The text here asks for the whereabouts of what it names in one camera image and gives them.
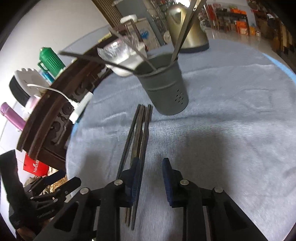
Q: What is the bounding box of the dark chopstick four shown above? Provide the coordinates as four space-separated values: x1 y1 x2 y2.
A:
116 104 141 179

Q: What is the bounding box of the dark chopstick one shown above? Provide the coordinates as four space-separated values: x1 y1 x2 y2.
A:
59 51 135 74

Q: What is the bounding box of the dark chopstick two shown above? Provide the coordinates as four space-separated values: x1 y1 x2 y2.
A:
108 28 157 71

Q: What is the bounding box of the person's left hand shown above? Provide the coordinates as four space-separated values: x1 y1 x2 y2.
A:
16 226 38 241

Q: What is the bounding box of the red cardboard box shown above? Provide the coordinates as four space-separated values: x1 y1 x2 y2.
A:
23 154 49 177

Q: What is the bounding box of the dark carved wooden sideboard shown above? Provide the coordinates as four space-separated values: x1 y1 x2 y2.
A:
16 25 130 172

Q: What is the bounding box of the grey table cloth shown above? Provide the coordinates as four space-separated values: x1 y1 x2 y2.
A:
66 39 295 240

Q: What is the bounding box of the purple thermos bottle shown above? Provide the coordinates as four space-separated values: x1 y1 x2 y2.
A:
1 102 26 131

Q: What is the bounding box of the white power strip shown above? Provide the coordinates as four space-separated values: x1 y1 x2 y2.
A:
69 92 93 124

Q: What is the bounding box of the white fan heater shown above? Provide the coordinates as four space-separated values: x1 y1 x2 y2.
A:
9 68 49 107

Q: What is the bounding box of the green thermos jug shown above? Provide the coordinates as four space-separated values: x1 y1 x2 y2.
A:
38 47 65 77

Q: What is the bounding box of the dark grey utensil cup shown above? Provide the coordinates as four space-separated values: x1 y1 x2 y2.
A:
134 53 189 115

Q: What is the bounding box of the blue round table cover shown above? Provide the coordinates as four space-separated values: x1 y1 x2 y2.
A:
263 53 296 84

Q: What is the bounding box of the clear plastic bag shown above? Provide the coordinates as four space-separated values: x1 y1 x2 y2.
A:
97 36 147 68

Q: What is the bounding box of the gold electric kettle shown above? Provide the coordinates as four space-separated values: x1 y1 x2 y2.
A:
166 4 209 53

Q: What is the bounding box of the grey refrigerator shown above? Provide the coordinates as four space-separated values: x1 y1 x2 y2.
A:
112 0 165 45

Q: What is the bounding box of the dark wooden side table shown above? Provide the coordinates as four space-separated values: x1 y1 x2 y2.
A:
215 11 250 36

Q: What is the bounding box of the wooden chair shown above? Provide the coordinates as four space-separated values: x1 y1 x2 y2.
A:
120 19 143 42

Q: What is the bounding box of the white rice cooker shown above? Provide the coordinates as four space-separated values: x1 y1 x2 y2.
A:
120 14 138 24

